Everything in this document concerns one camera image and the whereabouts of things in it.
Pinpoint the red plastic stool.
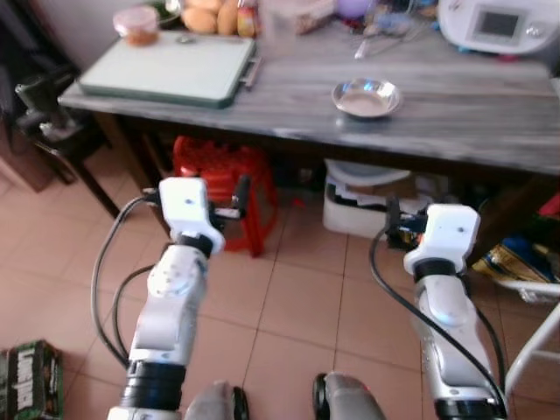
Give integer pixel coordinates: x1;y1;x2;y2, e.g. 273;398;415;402
171;136;280;260

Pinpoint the white lidded bin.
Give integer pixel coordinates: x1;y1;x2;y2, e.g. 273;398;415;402
321;158;423;240

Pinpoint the yellow blue sack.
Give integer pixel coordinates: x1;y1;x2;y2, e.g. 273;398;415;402
475;238;560;286

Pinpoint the small steel bowl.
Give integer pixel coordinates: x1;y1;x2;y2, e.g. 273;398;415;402
332;79;404;120

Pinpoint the dark wooden table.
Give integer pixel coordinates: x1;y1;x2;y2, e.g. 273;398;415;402
57;26;560;263

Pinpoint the pale green cutting board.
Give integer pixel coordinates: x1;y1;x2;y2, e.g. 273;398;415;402
77;32;263;111

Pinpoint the red bag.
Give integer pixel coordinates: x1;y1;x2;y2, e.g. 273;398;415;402
537;193;560;221

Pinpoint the dark wooden stool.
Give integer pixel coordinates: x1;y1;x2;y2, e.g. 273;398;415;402
26;131;121;221

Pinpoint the white metal chair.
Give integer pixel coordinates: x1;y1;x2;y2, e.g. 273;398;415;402
502;278;560;396

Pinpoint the metal spoon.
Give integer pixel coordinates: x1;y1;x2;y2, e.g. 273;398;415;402
353;33;375;61

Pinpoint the red yellow packet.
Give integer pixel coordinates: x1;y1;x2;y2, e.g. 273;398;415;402
236;0;260;39

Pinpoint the golden bread bun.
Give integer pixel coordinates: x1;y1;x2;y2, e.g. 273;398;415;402
181;7;219;36
216;0;240;37

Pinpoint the grey right robot leg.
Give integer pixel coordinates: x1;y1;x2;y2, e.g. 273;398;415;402
312;373;387;420

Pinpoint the grey robot leg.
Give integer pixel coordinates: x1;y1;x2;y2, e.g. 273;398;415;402
312;373;387;420
182;381;251;420

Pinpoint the clear plastic food container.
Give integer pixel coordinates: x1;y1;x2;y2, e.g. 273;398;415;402
261;0;339;37

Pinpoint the grey left robot leg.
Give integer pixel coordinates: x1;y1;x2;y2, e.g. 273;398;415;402
182;381;251;420

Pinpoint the round pink lidded container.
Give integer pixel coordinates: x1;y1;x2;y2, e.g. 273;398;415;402
113;6;162;47

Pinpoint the purple round object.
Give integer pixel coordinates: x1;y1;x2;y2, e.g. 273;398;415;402
336;0;374;21

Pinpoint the white kitchen appliance with screen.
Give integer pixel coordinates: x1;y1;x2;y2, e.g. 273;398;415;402
437;0;560;59

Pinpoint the black bag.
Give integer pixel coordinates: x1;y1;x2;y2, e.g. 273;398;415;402
12;73;81;146

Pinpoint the green Long Jack carton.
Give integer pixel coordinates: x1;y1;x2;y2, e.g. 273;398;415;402
0;339;65;420

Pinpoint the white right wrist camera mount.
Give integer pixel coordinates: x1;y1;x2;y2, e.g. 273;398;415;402
404;204;481;277

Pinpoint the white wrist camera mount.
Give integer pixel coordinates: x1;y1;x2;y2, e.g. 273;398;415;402
404;204;481;277
159;178;225;256

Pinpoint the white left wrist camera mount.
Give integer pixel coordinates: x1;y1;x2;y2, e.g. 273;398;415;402
159;178;225;256

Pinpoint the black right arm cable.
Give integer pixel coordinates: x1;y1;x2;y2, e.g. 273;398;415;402
367;226;510;414

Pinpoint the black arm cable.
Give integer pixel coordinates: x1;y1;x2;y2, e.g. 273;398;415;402
90;195;165;368
367;226;510;414

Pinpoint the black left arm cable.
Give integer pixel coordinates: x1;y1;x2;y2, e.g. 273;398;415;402
90;195;165;368

